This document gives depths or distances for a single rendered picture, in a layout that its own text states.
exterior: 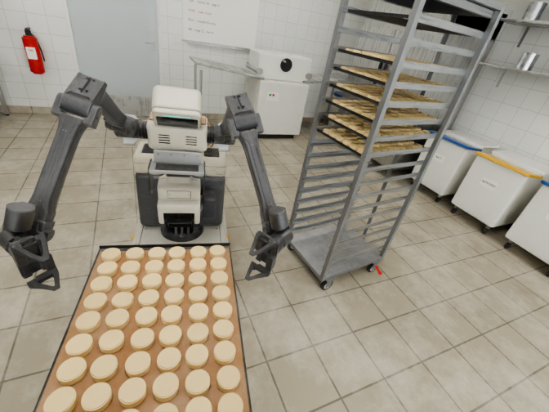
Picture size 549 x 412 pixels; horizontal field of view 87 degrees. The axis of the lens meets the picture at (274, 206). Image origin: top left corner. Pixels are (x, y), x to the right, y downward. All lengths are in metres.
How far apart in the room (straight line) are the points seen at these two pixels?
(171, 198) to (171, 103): 0.52
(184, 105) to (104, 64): 3.70
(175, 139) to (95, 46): 3.62
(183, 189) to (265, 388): 1.12
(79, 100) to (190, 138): 0.58
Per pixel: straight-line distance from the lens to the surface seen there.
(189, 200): 1.65
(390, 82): 1.52
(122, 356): 0.79
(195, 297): 0.84
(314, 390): 1.80
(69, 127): 1.03
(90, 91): 1.06
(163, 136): 1.49
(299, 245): 2.27
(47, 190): 1.03
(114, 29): 4.97
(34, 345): 2.05
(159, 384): 0.72
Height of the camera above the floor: 1.57
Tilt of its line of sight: 32 degrees down
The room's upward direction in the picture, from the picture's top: 11 degrees clockwise
